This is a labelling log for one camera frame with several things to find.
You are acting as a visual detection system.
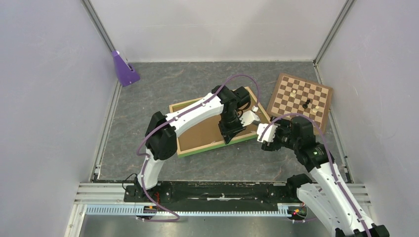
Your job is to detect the purple plastic stand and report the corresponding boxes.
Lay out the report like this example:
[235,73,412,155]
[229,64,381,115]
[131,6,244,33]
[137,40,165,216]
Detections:
[112,50,140,87]

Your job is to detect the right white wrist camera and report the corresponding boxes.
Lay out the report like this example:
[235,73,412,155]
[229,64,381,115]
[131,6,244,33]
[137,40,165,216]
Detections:
[256,123,278,143]

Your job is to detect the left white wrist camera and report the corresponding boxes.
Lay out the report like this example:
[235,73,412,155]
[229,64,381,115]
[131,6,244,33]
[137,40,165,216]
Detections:
[240,106,260,127]

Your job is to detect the brown frame backing board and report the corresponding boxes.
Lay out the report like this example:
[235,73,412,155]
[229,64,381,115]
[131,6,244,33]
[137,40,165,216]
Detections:
[173,90,267,153]

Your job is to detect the black chess piece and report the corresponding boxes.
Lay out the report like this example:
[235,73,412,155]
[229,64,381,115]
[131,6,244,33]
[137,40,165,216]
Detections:
[302,99,311,109]

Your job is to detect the white slotted cable duct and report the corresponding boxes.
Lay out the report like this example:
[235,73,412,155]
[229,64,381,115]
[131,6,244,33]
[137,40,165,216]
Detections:
[85,204,292,218]

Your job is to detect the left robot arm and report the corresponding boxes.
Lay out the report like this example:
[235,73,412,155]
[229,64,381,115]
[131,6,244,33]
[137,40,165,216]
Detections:
[135,85,260,201]

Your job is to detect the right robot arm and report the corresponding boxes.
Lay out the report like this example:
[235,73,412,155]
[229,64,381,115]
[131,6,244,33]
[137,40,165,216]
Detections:
[257,113,390,237]

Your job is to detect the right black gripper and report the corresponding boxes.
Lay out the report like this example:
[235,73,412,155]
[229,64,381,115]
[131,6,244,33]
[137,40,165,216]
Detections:
[261,116,299,151]

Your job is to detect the light wooden picture frame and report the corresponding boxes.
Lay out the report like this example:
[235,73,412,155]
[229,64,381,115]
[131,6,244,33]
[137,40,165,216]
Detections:
[168,86,272,158]

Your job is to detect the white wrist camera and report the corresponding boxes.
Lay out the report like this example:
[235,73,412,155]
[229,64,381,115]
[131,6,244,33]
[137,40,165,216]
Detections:
[240,106,260,127]
[256,123,278,143]

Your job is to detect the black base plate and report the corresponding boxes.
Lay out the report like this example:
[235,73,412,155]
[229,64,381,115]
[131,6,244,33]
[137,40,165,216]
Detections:
[124,181,305,213]

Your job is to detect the wooden chessboard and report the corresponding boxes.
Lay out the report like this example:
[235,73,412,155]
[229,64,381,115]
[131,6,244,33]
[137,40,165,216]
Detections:
[266,73,334,133]

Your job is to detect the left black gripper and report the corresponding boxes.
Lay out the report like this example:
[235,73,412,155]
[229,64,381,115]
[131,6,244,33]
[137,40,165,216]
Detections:
[218,111,247,145]

